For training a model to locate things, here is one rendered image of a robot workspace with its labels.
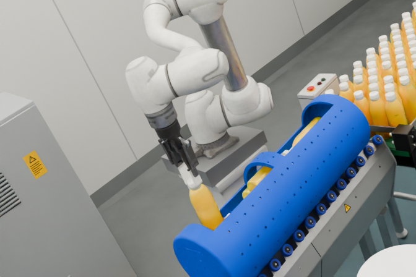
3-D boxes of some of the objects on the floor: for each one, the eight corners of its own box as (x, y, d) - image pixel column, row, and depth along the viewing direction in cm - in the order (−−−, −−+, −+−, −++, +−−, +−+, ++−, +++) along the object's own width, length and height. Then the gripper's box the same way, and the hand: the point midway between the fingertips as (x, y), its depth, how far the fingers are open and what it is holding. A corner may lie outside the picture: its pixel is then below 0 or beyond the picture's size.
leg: (402, 310, 271) (372, 213, 244) (407, 301, 274) (378, 204, 247) (413, 313, 267) (384, 216, 240) (418, 305, 270) (390, 207, 243)
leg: (376, 301, 281) (344, 207, 254) (382, 292, 284) (351, 199, 257) (387, 304, 277) (355, 209, 250) (392, 296, 280) (361, 201, 253)
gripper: (139, 127, 171) (169, 186, 181) (174, 131, 159) (204, 195, 169) (156, 113, 175) (184, 172, 185) (191, 117, 163) (219, 180, 173)
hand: (190, 175), depth 176 cm, fingers closed on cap, 4 cm apart
